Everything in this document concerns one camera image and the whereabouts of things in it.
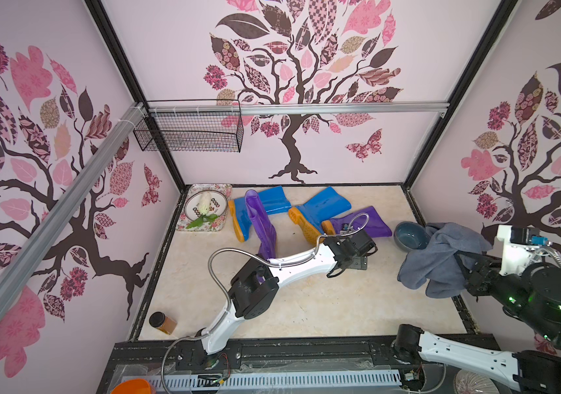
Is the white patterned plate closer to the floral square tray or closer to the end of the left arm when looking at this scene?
the floral square tray

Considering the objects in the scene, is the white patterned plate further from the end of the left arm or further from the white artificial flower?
the end of the left arm

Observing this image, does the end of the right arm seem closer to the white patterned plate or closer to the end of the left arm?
the end of the left arm

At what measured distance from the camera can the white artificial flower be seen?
3.46 feet

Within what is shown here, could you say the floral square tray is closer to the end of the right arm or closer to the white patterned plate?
the white patterned plate

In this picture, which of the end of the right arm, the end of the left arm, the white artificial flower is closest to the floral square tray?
the white artificial flower

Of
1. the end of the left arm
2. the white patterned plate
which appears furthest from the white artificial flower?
the end of the left arm

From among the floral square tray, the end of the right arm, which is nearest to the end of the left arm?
the end of the right arm

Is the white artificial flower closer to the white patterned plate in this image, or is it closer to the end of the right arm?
the white patterned plate

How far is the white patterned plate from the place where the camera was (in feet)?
3.58

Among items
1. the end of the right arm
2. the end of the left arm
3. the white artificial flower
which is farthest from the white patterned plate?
the end of the right arm

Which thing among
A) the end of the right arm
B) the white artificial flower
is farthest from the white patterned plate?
the end of the right arm

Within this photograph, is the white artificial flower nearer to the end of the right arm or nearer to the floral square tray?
the floral square tray

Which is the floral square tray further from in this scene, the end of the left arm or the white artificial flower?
the end of the left arm

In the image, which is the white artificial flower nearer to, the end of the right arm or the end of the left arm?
the end of the left arm
